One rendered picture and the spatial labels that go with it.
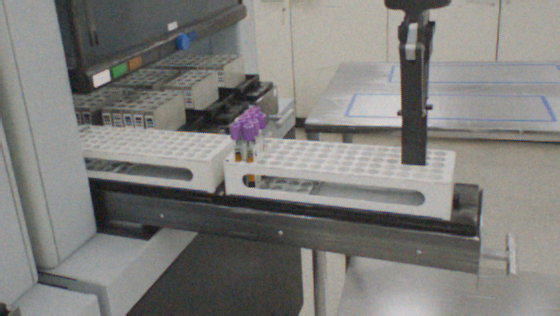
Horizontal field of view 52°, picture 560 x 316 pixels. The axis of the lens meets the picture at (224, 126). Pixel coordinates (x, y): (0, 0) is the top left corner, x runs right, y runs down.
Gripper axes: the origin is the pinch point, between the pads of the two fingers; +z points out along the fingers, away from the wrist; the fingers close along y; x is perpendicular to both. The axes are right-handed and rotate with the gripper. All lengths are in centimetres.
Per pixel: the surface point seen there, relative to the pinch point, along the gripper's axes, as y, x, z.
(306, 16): -229, -81, 24
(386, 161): -0.3, -3.4, 3.7
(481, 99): -42.3, 7.4, 8.0
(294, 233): 6.7, -14.3, 12.1
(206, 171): 4.9, -27.4, 5.2
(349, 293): -49, -20, 62
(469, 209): 1.8, 6.9, 8.3
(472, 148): -220, 4, 90
